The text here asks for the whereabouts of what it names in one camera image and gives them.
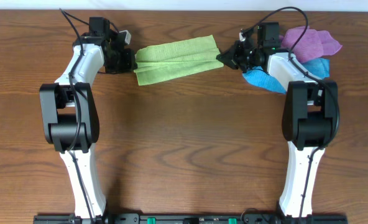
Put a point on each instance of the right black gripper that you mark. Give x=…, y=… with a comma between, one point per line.
x=237, y=56

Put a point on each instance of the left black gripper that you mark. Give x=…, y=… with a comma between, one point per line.
x=129, y=60

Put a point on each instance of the green microfiber cloth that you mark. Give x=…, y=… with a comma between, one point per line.
x=164, y=62

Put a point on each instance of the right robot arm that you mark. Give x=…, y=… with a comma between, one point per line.
x=310, y=116

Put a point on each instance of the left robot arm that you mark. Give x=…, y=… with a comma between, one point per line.
x=70, y=118

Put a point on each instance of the purple microfiber cloth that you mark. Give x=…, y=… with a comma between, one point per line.
x=314, y=43

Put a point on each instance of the blue microfiber cloth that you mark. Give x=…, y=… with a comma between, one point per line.
x=281, y=71

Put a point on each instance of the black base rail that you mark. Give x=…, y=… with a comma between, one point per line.
x=134, y=218

